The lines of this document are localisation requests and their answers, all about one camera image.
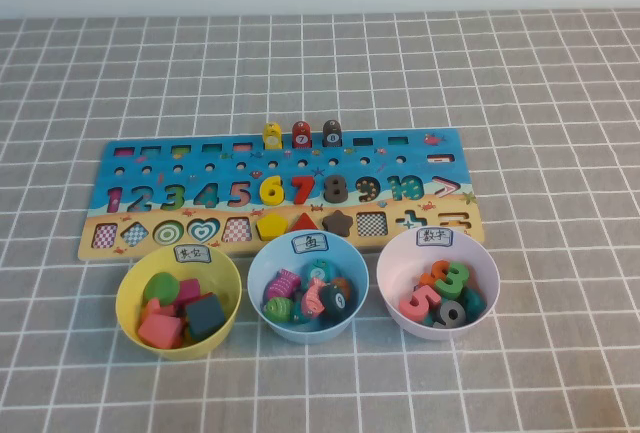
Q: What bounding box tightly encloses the grey number nine piece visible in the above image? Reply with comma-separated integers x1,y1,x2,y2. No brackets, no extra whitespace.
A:
430,300,467,329

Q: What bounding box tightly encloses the paper label on blue bowl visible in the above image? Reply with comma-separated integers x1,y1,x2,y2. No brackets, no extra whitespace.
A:
292,233,327,255

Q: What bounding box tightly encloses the brown star piece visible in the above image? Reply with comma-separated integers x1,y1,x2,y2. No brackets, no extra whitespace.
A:
321,209,355,237

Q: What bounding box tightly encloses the red triangle piece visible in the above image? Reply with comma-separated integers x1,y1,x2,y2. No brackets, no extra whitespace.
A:
288,212,321,237

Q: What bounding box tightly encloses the paper label on yellow bowl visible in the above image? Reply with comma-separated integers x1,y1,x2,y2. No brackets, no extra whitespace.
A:
173,245,213,265

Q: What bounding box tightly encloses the blue plastic bowl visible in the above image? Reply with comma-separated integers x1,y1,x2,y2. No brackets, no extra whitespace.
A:
247,230,370,345

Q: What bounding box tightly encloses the dark teal square piece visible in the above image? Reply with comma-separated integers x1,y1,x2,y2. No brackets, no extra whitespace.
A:
183,293,227,342

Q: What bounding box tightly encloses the yellow plastic bowl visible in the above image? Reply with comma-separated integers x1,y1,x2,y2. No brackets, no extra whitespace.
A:
114,243,243,362

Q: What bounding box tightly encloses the paper label on pink bowl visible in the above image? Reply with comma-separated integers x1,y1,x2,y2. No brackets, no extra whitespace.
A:
416,227,454,247

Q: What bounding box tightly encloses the brown number eight piece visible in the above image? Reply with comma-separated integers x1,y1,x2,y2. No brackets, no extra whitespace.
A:
323,174,350,204

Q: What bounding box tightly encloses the orange number piece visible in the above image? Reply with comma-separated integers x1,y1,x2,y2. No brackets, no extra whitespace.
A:
418,260,451,287

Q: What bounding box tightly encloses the teal number piece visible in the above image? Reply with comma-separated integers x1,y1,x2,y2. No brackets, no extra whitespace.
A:
459,286,487,322

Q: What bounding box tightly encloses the green number three piece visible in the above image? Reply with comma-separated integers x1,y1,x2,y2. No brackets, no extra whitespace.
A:
433,262,471,299

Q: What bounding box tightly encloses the pink striped fish piece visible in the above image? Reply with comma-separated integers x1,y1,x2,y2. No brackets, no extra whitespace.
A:
263,268,301,300

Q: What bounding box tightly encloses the blue wooden puzzle board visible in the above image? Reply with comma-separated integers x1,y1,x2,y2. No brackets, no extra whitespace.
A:
77,127,486,262

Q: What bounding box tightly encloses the grey checked tablecloth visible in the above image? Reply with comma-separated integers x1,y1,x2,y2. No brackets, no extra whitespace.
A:
0,10,640,433

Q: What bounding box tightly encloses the dark fish piece with nine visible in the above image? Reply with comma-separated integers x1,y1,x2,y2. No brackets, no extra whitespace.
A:
319,283,351,317

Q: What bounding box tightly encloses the yellow number six piece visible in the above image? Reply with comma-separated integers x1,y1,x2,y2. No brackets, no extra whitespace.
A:
258,174,285,207

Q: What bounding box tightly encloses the red number seven piece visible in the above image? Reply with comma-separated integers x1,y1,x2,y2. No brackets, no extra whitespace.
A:
289,174,317,204

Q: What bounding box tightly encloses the brown fish peg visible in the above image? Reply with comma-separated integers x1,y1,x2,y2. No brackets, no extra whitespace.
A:
322,119,344,148

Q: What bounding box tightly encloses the pink plastic bowl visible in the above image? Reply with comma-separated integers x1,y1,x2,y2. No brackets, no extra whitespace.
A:
375,226,501,342

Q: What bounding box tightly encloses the magenta block piece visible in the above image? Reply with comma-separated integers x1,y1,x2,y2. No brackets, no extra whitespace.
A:
174,277,202,307

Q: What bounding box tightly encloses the green round disc piece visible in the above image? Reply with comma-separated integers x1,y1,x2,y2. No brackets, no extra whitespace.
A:
142,272,180,304

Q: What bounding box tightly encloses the red fish peg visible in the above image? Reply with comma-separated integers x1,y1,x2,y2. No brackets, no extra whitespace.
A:
291,120,312,149

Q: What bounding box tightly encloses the yellow pentagon piece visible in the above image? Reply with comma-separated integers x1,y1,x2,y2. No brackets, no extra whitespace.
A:
256,211,287,240

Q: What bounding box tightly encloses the orange fish piece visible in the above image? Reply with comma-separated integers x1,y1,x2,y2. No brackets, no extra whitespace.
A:
327,276,354,297

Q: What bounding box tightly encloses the yellow fish peg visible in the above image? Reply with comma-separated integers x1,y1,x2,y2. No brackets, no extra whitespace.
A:
262,121,283,150

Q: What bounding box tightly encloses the salmon pink block piece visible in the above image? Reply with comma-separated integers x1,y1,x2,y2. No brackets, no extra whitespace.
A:
137,313,184,349

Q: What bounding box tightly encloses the pink number five piece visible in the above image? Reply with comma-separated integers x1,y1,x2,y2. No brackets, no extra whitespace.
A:
398,285,441,322

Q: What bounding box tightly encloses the salmon pink fish piece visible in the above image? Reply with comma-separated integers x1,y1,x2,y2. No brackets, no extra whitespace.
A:
298,278,327,315

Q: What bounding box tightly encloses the teal green fish piece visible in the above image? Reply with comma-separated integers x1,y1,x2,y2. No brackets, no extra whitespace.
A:
289,302,314,325

